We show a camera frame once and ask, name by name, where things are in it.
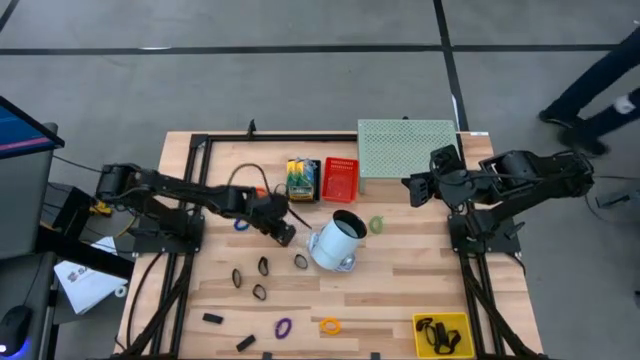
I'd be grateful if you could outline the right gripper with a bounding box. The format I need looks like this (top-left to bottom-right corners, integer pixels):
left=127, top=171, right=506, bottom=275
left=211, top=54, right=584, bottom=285
left=403, top=167, right=474, bottom=209

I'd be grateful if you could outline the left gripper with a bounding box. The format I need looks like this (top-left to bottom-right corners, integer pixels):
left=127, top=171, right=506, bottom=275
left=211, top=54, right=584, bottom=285
left=244, top=192, right=297, bottom=248

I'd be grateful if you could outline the white desk lamp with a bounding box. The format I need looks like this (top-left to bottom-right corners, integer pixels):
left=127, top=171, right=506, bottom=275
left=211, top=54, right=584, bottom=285
left=305, top=209, right=369, bottom=274

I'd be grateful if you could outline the black desk support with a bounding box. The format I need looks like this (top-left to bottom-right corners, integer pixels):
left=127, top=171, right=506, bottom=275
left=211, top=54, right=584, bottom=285
left=33, top=184, right=137, bottom=281

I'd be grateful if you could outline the green perforated metal shelf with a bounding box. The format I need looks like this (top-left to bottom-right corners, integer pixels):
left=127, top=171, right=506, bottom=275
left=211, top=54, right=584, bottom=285
left=356, top=118, right=461, bottom=195

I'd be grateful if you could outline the black mesh basket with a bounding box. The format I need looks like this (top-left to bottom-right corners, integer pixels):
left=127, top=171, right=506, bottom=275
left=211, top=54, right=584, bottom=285
left=285, top=158, right=323, bottom=204

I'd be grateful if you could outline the red mesh basket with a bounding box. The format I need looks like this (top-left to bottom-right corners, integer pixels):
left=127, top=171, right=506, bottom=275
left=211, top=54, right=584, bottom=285
left=321, top=156, right=360, bottom=205

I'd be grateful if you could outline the yellow coil wristband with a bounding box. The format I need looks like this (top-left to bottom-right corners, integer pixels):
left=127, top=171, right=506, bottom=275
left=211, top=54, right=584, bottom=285
left=319, top=316, right=343, bottom=336

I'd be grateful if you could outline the yellow plastic basket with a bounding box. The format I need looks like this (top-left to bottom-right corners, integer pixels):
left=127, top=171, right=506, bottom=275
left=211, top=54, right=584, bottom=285
left=411, top=311, right=475, bottom=359

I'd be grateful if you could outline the person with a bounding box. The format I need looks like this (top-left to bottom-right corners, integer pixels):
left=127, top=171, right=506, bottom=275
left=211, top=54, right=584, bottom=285
left=537, top=23, right=640, bottom=157

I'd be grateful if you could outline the white paper booklet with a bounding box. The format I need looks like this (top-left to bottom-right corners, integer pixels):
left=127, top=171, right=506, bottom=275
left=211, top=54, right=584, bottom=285
left=53, top=259, right=129, bottom=316

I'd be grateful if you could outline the grey computer cabinet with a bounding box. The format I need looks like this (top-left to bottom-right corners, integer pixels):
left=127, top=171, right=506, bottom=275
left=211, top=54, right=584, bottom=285
left=0, top=122, right=57, bottom=260

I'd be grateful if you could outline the monitor with blue screen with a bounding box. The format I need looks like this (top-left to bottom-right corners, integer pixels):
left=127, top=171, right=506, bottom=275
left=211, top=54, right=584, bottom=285
left=0, top=94, right=66, bottom=161

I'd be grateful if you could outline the black computer mouse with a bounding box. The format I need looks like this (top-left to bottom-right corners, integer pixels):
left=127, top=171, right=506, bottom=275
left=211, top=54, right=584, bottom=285
left=0, top=304, right=34, bottom=357

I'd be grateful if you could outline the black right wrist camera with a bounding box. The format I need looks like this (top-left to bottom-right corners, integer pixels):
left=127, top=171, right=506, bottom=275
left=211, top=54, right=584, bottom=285
left=429, top=144, right=462, bottom=174

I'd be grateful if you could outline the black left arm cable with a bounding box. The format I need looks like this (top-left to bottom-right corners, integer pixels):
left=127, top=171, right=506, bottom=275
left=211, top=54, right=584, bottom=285
left=227, top=162, right=274, bottom=199

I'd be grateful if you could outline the black aluminium rig frame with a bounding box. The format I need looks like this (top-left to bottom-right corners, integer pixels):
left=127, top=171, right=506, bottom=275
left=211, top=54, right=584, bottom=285
left=114, top=130, right=551, bottom=360

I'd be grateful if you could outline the yellow cable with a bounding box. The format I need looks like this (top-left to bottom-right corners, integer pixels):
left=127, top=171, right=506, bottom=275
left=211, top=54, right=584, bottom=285
left=88, top=179, right=127, bottom=239

